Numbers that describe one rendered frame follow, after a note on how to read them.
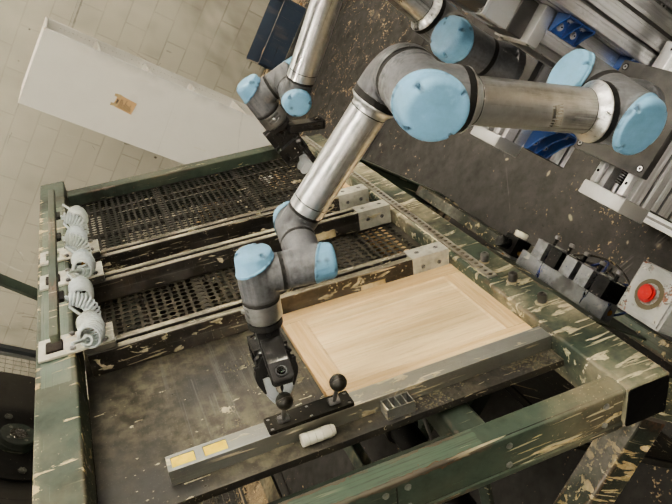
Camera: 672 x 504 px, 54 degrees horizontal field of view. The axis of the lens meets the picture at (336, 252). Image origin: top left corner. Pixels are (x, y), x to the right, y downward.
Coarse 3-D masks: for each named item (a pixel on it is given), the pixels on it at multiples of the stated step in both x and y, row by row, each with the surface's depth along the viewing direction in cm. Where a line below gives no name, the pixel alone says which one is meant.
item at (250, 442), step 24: (528, 336) 164; (456, 360) 159; (480, 360) 158; (504, 360) 160; (384, 384) 154; (408, 384) 153; (432, 384) 155; (360, 408) 149; (240, 432) 145; (264, 432) 144; (288, 432) 144; (168, 456) 141; (216, 456) 139; (240, 456) 142
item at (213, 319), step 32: (416, 256) 200; (448, 256) 204; (320, 288) 191; (352, 288) 195; (192, 320) 183; (224, 320) 184; (64, 352) 168; (96, 352) 174; (128, 352) 176; (160, 352) 180
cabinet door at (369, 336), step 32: (384, 288) 196; (416, 288) 195; (448, 288) 193; (480, 288) 190; (288, 320) 187; (320, 320) 185; (352, 320) 183; (384, 320) 182; (416, 320) 180; (448, 320) 178; (480, 320) 177; (512, 320) 174; (320, 352) 171; (352, 352) 170; (384, 352) 169; (416, 352) 167; (448, 352) 165; (320, 384) 160; (352, 384) 158
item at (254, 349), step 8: (280, 320) 131; (248, 328) 132; (256, 328) 129; (264, 328) 129; (272, 328) 130; (248, 336) 138; (256, 336) 137; (248, 344) 139; (256, 344) 135; (256, 352) 134; (288, 352) 134; (256, 360) 132; (264, 368) 133
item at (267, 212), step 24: (360, 192) 253; (72, 216) 222; (240, 216) 243; (264, 216) 242; (96, 240) 229; (144, 240) 233; (168, 240) 232; (192, 240) 235; (216, 240) 239; (120, 264) 229
